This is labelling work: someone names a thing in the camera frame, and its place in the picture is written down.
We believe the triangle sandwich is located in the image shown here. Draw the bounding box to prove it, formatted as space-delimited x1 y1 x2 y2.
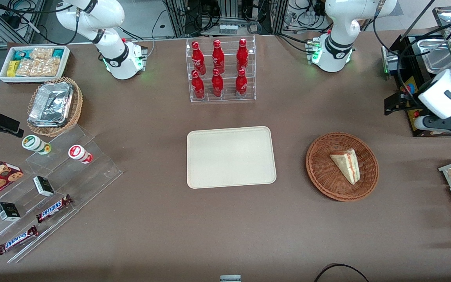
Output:
330 148 361 185

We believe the light wicker basket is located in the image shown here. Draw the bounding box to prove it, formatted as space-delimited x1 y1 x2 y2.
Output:
27 77 83 137

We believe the round brown wicker basket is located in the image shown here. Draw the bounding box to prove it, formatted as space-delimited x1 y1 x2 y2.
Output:
306 132 379 202

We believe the cream plastic serving tray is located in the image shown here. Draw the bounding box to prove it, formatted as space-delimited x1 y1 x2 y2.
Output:
187 126 277 190

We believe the black countertop machine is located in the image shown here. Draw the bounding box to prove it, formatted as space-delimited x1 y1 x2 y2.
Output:
389 34 451 137

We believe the green-lidded yogurt cup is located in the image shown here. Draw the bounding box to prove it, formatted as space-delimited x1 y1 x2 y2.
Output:
22 134 52 155

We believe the grey box with green light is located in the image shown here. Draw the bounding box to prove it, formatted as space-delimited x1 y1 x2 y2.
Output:
381 46 400 81

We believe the white rectangular snack bin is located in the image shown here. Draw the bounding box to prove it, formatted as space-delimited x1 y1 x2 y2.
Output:
0 45 71 84

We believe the stack of foil trays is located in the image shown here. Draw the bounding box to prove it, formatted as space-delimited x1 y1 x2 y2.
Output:
28 82 74 128

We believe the clear bag of crackers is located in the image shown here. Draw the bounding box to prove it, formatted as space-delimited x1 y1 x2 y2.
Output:
31 48 54 60
16 58 61 78

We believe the small black carton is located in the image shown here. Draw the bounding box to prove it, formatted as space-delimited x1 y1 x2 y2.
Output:
0 202 22 222
32 176 55 197

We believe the red-lidded yogurt cup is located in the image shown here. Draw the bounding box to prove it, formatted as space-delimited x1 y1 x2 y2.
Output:
68 145 93 165

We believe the Snickers chocolate bar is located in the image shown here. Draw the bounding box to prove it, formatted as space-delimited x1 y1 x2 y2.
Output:
0 226 39 256
36 194 74 224

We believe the clear acrylic stepped shelf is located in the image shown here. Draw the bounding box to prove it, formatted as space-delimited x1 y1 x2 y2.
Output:
0 125 124 264

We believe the red cola bottle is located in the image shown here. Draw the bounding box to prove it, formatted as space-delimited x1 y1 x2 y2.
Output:
236 38 249 72
235 69 249 98
191 70 206 100
211 68 225 98
212 39 226 74
191 41 207 75

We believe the clear acrylic bottle rack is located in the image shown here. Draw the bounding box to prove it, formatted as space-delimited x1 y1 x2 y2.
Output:
186 35 257 103

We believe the aluminium frame with cables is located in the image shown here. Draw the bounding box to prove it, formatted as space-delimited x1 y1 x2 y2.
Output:
0 0 48 45

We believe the black looped cable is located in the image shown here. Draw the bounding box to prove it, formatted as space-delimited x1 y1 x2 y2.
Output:
313 263 371 282

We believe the aluminium frame rack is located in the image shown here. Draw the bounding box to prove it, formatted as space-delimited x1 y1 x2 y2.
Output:
163 0 290 38

